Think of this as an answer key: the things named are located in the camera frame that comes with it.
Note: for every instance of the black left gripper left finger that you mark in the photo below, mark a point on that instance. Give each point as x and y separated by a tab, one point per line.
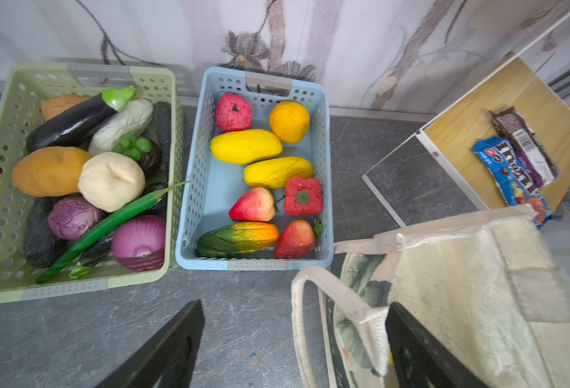
168	358

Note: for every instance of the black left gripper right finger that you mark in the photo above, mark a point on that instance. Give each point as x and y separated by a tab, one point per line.
420	360

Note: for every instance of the cream canvas tote bag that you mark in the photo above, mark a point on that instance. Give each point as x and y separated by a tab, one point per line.
484	284

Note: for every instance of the cream white round vegetable toy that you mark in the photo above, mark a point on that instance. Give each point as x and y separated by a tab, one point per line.
110	181

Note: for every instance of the blue candy bag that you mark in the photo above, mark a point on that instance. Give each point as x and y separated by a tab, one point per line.
511	177

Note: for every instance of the purple onion toy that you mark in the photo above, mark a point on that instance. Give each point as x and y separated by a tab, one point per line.
139	244

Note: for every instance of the dark green cucumber toy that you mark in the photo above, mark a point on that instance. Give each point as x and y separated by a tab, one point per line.
93	255

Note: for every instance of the green orange papaya toy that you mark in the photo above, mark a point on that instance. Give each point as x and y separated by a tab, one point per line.
237	239

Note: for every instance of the green chili pepper toy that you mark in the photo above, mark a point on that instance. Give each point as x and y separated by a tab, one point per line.
102	228

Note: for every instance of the purple cabbage toy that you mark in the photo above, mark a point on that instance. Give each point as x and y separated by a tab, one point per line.
71	217

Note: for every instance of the red peach toy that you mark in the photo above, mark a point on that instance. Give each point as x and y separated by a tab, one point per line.
298	241
256	205

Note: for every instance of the blue plastic basket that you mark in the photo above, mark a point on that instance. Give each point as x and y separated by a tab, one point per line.
215	186

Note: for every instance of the green plastic basket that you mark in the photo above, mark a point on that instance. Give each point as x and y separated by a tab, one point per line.
28	84

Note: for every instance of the red bell pepper toy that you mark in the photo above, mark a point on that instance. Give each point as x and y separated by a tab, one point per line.
303	197

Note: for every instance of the dark mangosteen toy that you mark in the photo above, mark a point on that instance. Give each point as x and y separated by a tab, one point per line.
142	150

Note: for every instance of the yellow mango toy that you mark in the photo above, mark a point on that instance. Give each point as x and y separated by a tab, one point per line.
246	147
276	172

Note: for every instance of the orange potato toy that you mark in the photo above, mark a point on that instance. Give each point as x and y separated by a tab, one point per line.
51	171

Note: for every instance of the white radish toy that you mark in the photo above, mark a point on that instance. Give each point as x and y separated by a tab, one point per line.
134	120

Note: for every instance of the brown candy bar wrapper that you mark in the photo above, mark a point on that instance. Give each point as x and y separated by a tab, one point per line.
528	147

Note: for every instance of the dark eggplant toy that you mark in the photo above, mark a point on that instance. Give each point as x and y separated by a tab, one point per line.
75	125

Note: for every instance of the orange fruit toy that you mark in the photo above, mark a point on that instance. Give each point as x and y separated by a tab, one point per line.
289	121

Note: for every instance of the white wire wooden shelf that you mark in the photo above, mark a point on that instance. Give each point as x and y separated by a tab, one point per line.
457	181

